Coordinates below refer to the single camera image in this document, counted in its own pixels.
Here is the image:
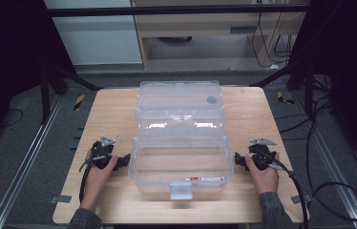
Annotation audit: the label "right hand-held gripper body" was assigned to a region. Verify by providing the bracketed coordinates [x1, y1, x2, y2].
[247, 136, 279, 172]

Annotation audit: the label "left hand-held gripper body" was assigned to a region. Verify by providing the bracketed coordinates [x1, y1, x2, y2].
[89, 135, 119, 171]

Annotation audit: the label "clear plastic storage box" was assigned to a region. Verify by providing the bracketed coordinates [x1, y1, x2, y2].
[127, 79, 235, 201]

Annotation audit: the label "person's right hand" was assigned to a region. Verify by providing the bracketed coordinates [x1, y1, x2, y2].
[244, 152, 280, 196]

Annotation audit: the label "person's left hand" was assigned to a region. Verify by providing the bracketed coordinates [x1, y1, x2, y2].
[85, 155, 119, 196]

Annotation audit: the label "grey tape piece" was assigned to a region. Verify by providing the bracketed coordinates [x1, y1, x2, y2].
[290, 193, 313, 205]
[49, 194, 73, 205]

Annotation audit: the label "yellow black striped tape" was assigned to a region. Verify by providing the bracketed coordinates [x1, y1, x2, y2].
[276, 91, 296, 106]

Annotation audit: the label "black metal stand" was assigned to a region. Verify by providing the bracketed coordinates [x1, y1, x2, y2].
[248, 55, 316, 117]
[38, 58, 105, 126]

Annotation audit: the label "white cabinet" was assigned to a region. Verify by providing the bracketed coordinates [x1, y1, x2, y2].
[43, 0, 143, 66]

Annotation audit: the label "black curtain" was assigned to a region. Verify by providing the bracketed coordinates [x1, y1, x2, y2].
[289, 0, 357, 177]
[0, 0, 76, 160]

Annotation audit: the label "dark object under desk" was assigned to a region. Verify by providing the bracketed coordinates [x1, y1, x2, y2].
[157, 35, 194, 45]

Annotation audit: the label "light wooden desk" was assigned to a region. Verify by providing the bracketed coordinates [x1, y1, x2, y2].
[130, 0, 310, 70]

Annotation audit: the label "black horizontal bar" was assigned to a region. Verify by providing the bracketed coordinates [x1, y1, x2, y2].
[44, 4, 311, 18]

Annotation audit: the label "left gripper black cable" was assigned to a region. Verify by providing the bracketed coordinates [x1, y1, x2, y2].
[78, 155, 108, 204]

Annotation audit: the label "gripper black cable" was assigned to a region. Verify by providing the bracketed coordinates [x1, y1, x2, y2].
[256, 149, 310, 229]
[78, 155, 108, 204]

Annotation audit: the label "black floor cable loop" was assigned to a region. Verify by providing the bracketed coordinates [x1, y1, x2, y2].
[275, 92, 357, 222]

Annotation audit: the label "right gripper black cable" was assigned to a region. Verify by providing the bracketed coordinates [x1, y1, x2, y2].
[256, 149, 310, 229]

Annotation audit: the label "yellow-handled tool on floor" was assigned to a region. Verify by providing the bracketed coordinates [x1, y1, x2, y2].
[73, 94, 86, 112]

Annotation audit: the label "aluminium floor rail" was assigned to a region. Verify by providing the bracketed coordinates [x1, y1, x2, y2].
[294, 92, 357, 229]
[0, 94, 64, 229]

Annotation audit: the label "thin black floor cable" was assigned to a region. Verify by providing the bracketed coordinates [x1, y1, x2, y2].
[0, 108, 25, 129]

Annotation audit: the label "black cables under desk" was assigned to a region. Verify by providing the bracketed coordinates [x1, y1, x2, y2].
[250, 11, 297, 69]

